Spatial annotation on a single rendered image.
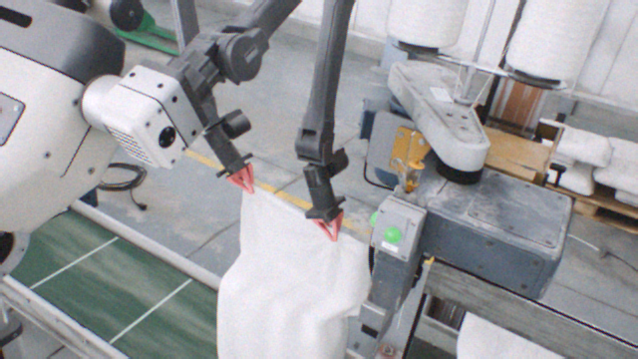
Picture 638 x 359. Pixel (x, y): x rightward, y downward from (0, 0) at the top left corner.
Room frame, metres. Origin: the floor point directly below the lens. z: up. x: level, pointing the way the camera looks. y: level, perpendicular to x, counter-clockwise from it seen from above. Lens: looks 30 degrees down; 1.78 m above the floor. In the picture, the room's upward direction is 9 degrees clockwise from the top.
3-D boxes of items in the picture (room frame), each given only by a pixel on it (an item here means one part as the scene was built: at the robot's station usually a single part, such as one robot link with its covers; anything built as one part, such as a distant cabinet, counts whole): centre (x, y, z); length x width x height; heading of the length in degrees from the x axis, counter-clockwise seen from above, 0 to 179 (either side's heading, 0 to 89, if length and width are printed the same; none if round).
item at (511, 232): (0.79, -0.31, 1.21); 0.30 x 0.25 x 0.30; 65
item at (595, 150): (3.37, -1.74, 0.44); 0.66 x 0.42 x 0.14; 61
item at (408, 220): (0.71, -0.15, 1.29); 0.08 x 0.05 x 0.09; 65
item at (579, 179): (3.38, -1.72, 0.20); 0.67 x 0.44 x 0.15; 65
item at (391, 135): (1.14, -0.25, 1.23); 0.28 x 0.07 x 0.16; 65
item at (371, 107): (1.24, -0.12, 1.25); 0.10 x 0.08 x 0.12; 0
